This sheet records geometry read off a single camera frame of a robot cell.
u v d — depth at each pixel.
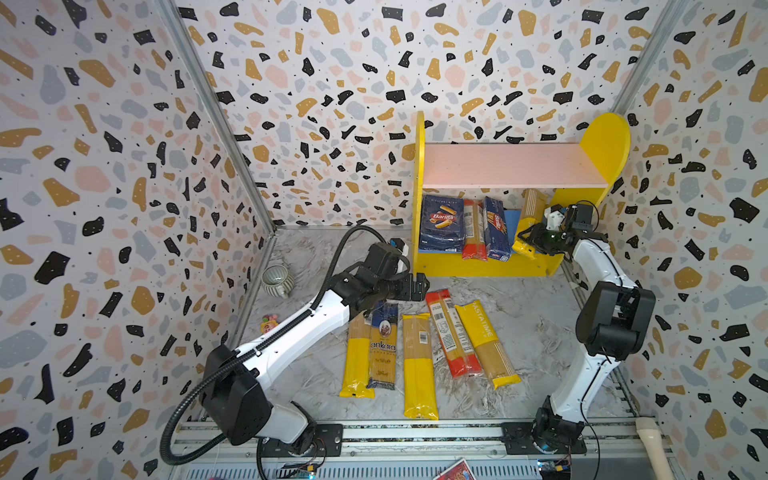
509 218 1.07
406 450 0.73
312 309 0.49
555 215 0.88
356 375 0.82
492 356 0.86
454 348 0.88
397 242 0.70
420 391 0.79
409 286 0.67
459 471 0.69
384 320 0.93
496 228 0.97
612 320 0.53
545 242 0.87
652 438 0.73
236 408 0.39
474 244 0.93
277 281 1.02
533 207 0.97
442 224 0.96
